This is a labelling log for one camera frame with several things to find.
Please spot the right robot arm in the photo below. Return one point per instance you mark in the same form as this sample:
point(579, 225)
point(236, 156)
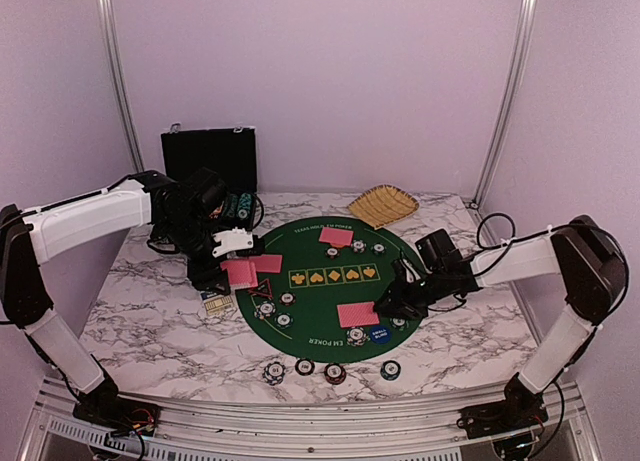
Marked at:
point(589, 260)

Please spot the front aluminium rail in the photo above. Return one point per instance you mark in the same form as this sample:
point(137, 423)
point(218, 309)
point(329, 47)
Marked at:
point(414, 428)

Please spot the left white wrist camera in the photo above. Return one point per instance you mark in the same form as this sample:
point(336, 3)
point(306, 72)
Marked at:
point(232, 240)

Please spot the placed fifty chip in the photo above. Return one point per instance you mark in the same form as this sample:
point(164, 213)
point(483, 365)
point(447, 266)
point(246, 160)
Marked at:
point(378, 249)
point(399, 324)
point(284, 320)

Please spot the blue ten chip stack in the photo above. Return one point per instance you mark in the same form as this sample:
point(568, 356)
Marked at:
point(274, 373)

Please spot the right aluminium frame post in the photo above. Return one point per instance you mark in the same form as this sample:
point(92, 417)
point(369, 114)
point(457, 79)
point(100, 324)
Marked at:
point(515, 75)

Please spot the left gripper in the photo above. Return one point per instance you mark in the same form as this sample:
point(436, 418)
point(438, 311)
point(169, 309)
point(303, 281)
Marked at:
point(206, 275)

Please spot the teal chip row in case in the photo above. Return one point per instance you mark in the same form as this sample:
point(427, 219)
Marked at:
point(244, 206)

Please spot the aluminium frame post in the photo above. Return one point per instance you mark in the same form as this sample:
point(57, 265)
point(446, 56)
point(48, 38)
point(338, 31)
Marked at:
point(515, 75)
point(108, 25)

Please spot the round green poker mat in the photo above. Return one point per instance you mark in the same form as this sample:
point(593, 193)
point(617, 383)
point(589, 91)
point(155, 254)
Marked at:
point(321, 284)

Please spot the blue small blind button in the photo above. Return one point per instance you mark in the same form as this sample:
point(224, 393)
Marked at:
point(380, 334)

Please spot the left aluminium frame post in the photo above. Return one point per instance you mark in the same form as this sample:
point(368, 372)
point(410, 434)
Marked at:
point(108, 25)

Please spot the red-backed playing card deck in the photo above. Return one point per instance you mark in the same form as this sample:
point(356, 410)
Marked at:
point(241, 273)

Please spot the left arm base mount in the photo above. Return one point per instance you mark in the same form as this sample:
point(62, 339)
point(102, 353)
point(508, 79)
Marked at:
point(123, 416)

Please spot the triangular all-in button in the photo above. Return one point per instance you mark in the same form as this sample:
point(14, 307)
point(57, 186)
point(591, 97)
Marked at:
point(263, 290)

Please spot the green chip row in case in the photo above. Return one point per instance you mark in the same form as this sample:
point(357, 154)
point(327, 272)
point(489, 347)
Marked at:
point(230, 206)

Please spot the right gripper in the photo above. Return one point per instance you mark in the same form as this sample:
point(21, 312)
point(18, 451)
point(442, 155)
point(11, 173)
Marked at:
point(400, 300)

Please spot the placed hundred chip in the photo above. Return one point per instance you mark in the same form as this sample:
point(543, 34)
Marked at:
point(287, 299)
point(332, 253)

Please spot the green fifty chip stack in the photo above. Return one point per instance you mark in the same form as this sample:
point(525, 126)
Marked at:
point(390, 370)

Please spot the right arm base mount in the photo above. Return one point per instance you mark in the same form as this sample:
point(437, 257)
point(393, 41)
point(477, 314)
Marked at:
point(493, 419)

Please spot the hundred chip front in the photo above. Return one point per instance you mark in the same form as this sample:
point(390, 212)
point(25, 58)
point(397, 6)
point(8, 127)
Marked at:
point(304, 367)

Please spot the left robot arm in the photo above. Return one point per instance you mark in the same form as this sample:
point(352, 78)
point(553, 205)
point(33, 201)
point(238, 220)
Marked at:
point(30, 239)

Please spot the blue gold card box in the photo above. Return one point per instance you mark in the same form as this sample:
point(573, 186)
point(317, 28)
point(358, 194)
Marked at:
point(216, 303)

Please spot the woven bamboo tray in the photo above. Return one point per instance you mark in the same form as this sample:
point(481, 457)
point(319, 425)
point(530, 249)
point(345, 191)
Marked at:
point(383, 205)

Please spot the placed ten chips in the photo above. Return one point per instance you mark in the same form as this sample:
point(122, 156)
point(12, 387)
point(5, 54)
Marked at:
point(356, 336)
point(265, 310)
point(358, 246)

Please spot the dealt card seat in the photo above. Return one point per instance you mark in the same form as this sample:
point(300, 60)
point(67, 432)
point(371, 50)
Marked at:
point(336, 237)
point(268, 263)

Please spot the black poker chip case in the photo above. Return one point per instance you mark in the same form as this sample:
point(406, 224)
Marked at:
point(230, 152)

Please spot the dealt card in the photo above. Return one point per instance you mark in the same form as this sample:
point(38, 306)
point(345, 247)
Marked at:
point(357, 315)

